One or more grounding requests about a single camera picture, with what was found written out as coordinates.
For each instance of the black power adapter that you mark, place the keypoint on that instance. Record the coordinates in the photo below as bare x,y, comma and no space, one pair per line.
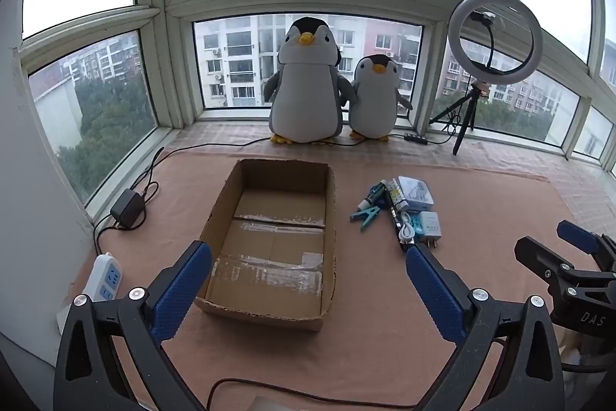
126,209

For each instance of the white plastic packaging box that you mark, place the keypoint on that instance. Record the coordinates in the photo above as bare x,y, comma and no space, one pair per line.
417,192

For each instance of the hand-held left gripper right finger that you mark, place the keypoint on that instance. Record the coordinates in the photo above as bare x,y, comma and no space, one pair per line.
433,290

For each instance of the white power strip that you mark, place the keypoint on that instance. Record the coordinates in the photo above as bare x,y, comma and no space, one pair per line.
106,278

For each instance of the black tripod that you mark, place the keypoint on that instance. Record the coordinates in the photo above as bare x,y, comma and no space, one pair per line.
469,115

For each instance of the white charger plug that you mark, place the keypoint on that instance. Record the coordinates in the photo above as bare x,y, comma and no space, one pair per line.
429,228

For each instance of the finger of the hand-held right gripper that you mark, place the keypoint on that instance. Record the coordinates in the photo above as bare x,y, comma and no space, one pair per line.
544,264
577,236

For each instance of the small grey penguin plush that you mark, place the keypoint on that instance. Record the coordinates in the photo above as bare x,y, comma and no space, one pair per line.
375,103

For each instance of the green lip balm tube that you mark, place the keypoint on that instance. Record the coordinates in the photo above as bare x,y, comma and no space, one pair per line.
371,193

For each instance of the blue round tape measure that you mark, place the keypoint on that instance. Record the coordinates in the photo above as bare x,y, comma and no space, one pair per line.
383,201

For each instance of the teal clothespin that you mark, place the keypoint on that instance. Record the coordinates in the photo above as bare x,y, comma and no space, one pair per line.
365,217

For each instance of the pink blanket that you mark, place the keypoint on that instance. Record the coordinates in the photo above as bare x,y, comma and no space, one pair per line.
385,295

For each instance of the black pen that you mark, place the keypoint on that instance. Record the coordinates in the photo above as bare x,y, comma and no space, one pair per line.
395,223

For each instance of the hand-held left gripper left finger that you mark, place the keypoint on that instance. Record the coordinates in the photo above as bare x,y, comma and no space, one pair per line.
185,281

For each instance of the brown cardboard box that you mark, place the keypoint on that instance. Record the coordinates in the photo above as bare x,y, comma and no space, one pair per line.
269,247

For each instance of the large grey penguin plush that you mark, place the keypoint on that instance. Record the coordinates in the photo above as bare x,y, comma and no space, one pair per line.
303,98

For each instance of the black gooseneck phone holder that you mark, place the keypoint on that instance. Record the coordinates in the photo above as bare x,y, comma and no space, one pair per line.
490,45

